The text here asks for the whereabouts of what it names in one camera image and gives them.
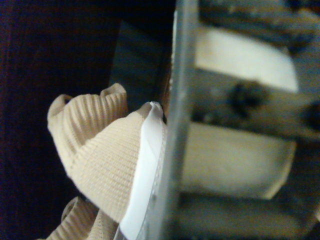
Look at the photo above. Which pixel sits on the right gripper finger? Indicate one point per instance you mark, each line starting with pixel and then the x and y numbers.
pixel 225 105

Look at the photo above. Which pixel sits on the brown shoe rack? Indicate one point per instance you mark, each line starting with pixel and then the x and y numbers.
pixel 37 50

